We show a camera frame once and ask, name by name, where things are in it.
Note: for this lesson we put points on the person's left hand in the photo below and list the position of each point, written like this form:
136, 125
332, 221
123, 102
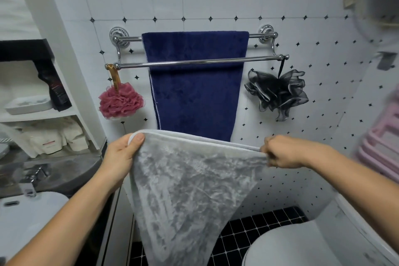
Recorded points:
120, 159

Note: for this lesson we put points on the person's right hand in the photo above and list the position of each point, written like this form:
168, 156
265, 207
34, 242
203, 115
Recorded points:
286, 152

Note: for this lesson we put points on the gray towel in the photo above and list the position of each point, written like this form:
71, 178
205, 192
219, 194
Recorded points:
187, 197

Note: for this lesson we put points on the dark blue towel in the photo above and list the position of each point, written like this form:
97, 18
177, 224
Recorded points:
196, 88

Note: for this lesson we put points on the chrome double towel rail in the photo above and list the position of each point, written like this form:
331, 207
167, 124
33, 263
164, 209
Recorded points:
193, 63

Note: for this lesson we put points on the person's left forearm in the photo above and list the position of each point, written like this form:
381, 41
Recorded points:
62, 222

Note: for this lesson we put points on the person's right forearm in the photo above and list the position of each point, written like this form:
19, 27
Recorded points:
358, 181

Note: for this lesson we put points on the pink towel radiator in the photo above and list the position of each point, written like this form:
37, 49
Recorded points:
380, 144

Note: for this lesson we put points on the beige refill pouch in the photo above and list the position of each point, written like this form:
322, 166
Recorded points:
43, 141
76, 136

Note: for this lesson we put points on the pink bath loofah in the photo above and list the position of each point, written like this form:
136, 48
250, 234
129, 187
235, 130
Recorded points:
121, 102

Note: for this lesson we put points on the black gray bath loofah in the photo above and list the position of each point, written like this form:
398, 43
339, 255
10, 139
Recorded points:
277, 91

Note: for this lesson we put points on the black white vanity cabinet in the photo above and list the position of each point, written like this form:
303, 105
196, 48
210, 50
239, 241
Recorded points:
106, 222

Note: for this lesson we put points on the chrome faucet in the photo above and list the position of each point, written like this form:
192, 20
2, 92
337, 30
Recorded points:
32, 178

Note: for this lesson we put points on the black tube on shelf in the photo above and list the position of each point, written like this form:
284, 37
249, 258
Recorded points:
57, 91

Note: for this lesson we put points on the white toilet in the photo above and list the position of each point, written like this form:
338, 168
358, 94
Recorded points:
327, 237

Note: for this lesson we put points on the white covered soap dish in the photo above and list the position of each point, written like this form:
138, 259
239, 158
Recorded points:
28, 104

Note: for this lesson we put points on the white sink basin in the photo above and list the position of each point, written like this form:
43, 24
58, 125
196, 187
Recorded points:
21, 222

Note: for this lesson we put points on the white shelf cabinet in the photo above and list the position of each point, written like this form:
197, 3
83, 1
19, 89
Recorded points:
25, 50

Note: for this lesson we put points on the white water heater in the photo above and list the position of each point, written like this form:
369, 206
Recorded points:
377, 4

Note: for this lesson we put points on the gray wall bracket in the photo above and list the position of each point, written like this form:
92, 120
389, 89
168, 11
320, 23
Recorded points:
386, 60

